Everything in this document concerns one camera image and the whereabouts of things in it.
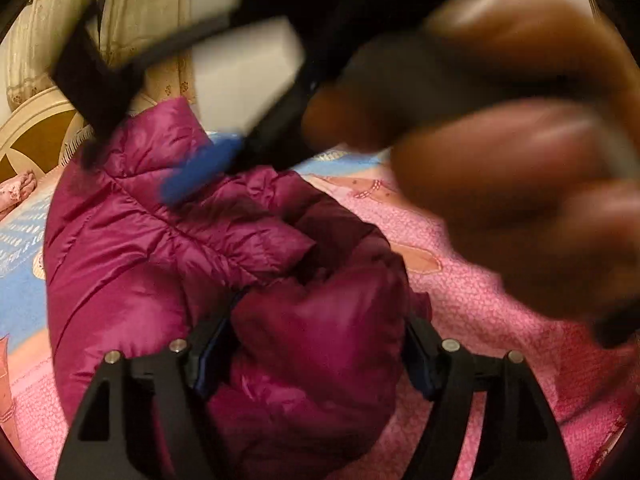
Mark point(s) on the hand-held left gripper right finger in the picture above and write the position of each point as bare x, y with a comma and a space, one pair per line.
422, 365

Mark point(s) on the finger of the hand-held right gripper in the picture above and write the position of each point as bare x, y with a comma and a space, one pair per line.
200, 172
95, 90

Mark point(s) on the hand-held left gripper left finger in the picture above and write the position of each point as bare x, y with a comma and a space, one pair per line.
206, 365

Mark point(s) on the magenta puffer jacket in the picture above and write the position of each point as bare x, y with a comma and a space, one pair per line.
175, 260

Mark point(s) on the person's right hand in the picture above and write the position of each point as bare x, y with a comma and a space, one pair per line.
500, 160

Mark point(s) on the pink and blue printed blanket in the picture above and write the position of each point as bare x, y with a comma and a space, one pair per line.
475, 360

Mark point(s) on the cream arched wooden headboard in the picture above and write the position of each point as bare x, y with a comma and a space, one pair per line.
35, 130

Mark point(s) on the beige curtain with dark gap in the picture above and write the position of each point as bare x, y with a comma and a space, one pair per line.
145, 20

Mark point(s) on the pink pillow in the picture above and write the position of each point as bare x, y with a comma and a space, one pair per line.
15, 195

